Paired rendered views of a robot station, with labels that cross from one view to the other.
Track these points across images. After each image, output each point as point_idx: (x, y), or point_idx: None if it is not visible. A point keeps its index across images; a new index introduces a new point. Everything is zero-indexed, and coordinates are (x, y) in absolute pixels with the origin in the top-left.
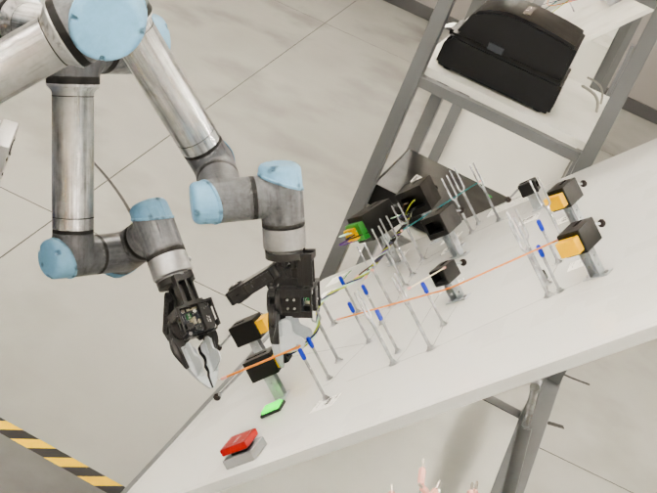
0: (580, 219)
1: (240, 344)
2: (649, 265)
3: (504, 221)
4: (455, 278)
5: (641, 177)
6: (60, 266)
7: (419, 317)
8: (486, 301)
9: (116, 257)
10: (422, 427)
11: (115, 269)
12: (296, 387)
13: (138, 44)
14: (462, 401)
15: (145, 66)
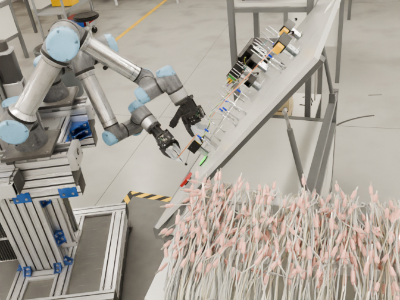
0: (297, 34)
1: None
2: (312, 40)
3: None
4: (254, 81)
5: (322, 5)
6: (109, 140)
7: (249, 102)
8: (266, 85)
9: (131, 128)
10: (287, 141)
11: (133, 132)
12: (212, 149)
13: (77, 48)
14: (248, 131)
15: (96, 55)
